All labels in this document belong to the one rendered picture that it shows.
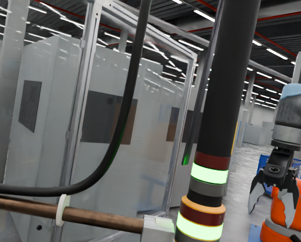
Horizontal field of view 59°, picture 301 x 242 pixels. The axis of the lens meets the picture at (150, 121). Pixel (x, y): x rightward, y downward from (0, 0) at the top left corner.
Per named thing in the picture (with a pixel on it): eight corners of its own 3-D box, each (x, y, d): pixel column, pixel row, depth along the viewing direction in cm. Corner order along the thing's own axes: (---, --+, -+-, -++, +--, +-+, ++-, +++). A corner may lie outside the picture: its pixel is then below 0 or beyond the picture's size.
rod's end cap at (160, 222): (154, 223, 25) (174, 226, 25) (154, 214, 27) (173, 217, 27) (150, 243, 25) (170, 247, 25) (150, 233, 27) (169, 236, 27)
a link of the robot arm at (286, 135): (304, 129, 64) (269, 123, 68) (300, 148, 64) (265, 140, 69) (307, 130, 70) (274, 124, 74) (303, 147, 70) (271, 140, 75)
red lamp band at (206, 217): (181, 221, 24) (184, 208, 24) (176, 203, 28) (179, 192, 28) (229, 229, 24) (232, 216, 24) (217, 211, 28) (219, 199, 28)
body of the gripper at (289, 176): (294, 189, 72) (304, 146, 71) (289, 195, 65) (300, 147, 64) (265, 180, 76) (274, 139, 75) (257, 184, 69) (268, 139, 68)
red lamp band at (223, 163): (196, 165, 24) (199, 152, 24) (191, 158, 27) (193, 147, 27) (232, 172, 24) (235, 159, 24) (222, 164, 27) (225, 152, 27)
